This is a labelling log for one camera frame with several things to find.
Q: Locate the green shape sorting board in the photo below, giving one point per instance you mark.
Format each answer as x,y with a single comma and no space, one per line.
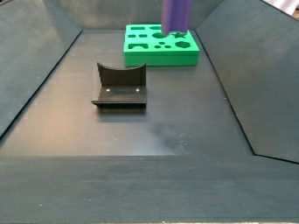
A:
147,46

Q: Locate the black curved holder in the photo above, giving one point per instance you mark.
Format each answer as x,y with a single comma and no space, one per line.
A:
121,86

